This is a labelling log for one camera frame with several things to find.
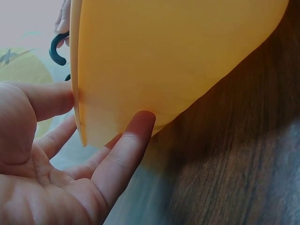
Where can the person's left hand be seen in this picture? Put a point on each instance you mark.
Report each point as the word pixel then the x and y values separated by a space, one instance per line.
pixel 42 187

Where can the person's right hand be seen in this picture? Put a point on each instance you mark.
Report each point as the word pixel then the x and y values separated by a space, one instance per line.
pixel 63 17

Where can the person's right fingers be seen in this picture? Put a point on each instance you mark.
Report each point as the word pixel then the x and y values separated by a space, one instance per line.
pixel 63 18

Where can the yellow plastic bowl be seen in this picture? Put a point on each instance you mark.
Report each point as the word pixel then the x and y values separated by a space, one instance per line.
pixel 164 70

